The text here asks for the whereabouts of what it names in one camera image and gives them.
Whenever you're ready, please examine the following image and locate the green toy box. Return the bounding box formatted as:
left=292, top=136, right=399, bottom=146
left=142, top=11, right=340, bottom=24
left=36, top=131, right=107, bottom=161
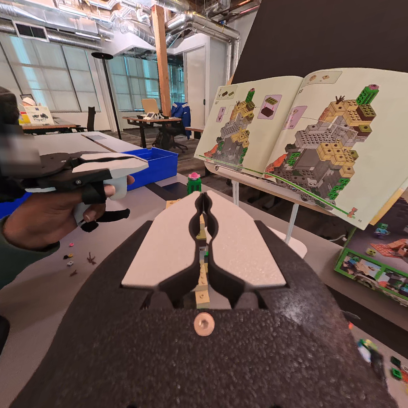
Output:
left=334, top=188, right=408, bottom=308

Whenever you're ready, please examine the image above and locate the silver ventilation duct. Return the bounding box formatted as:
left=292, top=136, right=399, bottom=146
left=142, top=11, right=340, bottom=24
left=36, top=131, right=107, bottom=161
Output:
left=108, top=0, right=241, bottom=77

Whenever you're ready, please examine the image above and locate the person's left forearm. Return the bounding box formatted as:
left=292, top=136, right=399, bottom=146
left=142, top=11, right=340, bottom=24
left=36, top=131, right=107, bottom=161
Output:
left=0, top=217, right=61, bottom=289

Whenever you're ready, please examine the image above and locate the wooden support post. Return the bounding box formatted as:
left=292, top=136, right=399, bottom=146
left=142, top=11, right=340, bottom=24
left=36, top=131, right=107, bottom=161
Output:
left=151, top=5, right=173, bottom=117

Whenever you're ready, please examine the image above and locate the blue jacket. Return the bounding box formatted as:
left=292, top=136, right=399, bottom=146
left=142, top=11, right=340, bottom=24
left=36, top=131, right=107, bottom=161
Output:
left=171, top=102, right=192, bottom=139

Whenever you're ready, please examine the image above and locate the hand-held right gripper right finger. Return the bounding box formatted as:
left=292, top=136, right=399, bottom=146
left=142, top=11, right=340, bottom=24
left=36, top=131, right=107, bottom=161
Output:
left=203, top=191, right=287, bottom=309

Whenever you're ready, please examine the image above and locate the white booklet stand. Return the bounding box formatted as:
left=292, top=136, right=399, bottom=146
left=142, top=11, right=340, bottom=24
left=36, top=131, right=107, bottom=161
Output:
left=204, top=161, right=335, bottom=259

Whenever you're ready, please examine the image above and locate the brick instruction booklet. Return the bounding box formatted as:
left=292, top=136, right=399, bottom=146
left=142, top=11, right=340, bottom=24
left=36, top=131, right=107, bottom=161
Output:
left=194, top=67, right=408, bottom=231

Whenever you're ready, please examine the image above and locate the grey desk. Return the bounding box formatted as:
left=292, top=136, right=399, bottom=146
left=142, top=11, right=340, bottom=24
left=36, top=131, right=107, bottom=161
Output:
left=0, top=131, right=408, bottom=408

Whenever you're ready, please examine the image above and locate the toy brick model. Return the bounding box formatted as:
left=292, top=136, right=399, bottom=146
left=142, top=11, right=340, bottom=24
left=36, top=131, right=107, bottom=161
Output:
left=165, top=171, right=211, bottom=310

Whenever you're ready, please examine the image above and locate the black backdrop board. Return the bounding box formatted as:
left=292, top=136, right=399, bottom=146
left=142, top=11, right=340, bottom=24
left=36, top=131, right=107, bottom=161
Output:
left=231, top=0, right=408, bottom=86

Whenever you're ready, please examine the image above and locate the white printed box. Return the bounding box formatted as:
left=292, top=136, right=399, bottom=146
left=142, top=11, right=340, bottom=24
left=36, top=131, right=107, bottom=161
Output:
left=25, top=106, right=54, bottom=125

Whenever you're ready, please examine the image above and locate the person's left hand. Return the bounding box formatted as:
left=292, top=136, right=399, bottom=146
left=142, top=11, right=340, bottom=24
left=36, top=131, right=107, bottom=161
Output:
left=3, top=175, right=135, bottom=250

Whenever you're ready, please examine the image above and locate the black floor lamp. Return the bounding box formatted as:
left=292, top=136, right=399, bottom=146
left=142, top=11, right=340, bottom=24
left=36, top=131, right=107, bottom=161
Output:
left=91, top=52, right=123, bottom=141

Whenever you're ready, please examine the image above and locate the black swivel chair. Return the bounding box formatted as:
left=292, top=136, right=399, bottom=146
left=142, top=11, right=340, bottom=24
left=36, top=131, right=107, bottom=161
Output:
left=159, top=126, right=188, bottom=154

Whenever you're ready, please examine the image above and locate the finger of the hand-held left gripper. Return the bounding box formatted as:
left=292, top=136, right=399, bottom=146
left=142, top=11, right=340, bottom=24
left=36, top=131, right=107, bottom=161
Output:
left=80, top=152, right=138, bottom=162
left=72, top=158, right=150, bottom=179

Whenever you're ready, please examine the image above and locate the pile of loose toy bricks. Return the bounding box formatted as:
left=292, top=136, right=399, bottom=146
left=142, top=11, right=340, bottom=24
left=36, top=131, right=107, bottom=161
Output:
left=356, top=338, right=408, bottom=383

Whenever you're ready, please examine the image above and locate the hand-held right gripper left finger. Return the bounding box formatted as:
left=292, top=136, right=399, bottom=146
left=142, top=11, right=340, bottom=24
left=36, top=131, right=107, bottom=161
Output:
left=121, top=191, right=202, bottom=309

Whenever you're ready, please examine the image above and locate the blue plastic bin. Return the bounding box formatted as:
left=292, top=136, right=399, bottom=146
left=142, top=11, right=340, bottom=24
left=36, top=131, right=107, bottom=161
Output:
left=0, top=191, right=31, bottom=220
left=126, top=147, right=179, bottom=192

